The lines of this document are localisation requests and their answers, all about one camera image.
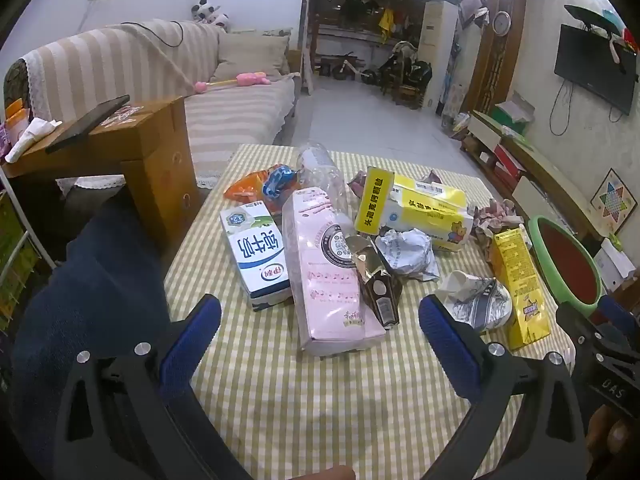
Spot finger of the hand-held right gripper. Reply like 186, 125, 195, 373
555, 301, 640, 376
597, 294, 640, 347

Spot dark stroller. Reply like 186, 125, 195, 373
380, 40, 433, 106

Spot blue white wrapper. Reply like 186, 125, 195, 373
261, 164, 300, 201

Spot small wooden chair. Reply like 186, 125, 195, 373
395, 82, 421, 108

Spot crushed printed paper cup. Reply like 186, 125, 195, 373
434, 270, 513, 333

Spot person's leg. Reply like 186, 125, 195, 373
10, 190, 176, 461

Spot white standing air conditioner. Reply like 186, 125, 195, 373
417, 0, 458, 111

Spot black phone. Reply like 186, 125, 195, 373
45, 94, 131, 155

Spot yellow carton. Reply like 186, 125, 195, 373
489, 225, 553, 351

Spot beige cushion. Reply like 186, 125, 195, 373
210, 32, 292, 83

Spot black cable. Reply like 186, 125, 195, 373
120, 20, 186, 46

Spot tilted picture frames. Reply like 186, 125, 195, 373
457, 0, 491, 28

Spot pink box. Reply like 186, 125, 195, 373
281, 186, 388, 357

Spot red white wrapper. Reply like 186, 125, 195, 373
97, 105, 146, 126

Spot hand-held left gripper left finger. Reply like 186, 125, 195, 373
52, 294, 251, 480

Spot wooden side table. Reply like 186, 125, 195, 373
2, 95, 203, 261

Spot star pattern game board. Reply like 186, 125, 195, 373
590, 167, 633, 236

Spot long television cabinet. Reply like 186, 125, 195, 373
460, 110, 616, 241

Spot yellow hanging garment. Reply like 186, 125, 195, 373
377, 7, 396, 41

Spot black wall television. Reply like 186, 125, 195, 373
553, 24, 637, 117

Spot white blue milk carton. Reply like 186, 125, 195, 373
219, 200, 293, 311

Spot pink paper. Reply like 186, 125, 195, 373
470, 199, 526, 261

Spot clear plastic bottle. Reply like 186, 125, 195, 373
296, 140, 353, 231

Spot red box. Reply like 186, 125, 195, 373
492, 142, 526, 181

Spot white paper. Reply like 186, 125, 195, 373
375, 228, 441, 282

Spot beige striped sofa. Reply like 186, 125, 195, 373
2, 19, 301, 191

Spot black television cables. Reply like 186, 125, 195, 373
550, 80, 573, 136

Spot white balance bike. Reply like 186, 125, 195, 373
332, 51, 381, 83

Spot gold brown wrapper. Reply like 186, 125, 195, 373
350, 234, 403, 330

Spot yellow white medicine box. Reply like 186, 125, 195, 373
354, 166, 475, 252

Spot person's right hand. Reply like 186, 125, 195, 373
582, 405, 640, 467

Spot person's left hand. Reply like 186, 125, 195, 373
277, 465, 357, 480

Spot pink toy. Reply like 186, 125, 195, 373
194, 72, 273, 96

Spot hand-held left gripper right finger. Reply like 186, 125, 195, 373
418, 294, 588, 480

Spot orange snack wrapper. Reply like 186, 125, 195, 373
222, 170, 281, 211

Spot green box with paper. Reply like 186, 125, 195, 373
492, 91, 536, 136

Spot orange packet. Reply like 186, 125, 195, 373
4, 99, 26, 141

